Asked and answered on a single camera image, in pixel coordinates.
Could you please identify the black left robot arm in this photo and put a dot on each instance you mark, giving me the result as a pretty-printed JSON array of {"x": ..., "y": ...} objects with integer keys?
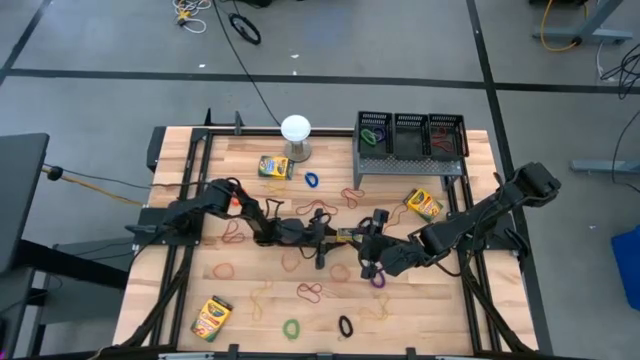
[{"x": 215, "y": 197}]

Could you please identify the grey table leg foot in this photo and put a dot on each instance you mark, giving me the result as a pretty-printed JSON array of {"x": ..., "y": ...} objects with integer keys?
[
  {"x": 582, "y": 35},
  {"x": 605, "y": 166}
]

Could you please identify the blue plastic bin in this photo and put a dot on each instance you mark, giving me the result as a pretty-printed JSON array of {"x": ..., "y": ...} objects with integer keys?
[{"x": 629, "y": 270}]

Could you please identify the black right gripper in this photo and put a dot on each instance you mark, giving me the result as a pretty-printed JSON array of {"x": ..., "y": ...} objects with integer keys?
[{"x": 395, "y": 255}]

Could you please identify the yellow green crayon box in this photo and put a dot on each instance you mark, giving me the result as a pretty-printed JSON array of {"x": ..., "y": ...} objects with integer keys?
[
  {"x": 423, "y": 205},
  {"x": 211, "y": 319},
  {"x": 275, "y": 167}
]

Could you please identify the black aluminium table frame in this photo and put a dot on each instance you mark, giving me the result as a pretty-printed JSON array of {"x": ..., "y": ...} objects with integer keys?
[{"x": 250, "y": 132}]

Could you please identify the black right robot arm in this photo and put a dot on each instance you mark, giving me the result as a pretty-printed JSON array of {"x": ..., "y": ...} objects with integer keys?
[{"x": 530, "y": 182}]

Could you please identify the grey perforated metal shelf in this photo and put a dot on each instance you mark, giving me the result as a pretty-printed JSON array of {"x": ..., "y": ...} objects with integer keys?
[{"x": 407, "y": 165}]

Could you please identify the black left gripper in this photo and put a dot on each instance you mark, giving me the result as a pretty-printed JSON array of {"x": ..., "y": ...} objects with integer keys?
[{"x": 295, "y": 232}]

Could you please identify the black side desk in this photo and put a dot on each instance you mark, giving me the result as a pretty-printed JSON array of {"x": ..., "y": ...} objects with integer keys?
[{"x": 20, "y": 200}]

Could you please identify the orange rubber band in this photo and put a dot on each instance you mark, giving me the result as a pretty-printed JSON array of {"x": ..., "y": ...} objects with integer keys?
[
  {"x": 215, "y": 271},
  {"x": 283, "y": 262},
  {"x": 332, "y": 272}
]

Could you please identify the yellow rubber band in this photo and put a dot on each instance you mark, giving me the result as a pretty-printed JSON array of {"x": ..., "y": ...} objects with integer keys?
[
  {"x": 274, "y": 189},
  {"x": 382, "y": 310},
  {"x": 255, "y": 305}
]

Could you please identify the white mushroom table lamp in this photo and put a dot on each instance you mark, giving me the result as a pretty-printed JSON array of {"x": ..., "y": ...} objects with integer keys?
[{"x": 295, "y": 128}]

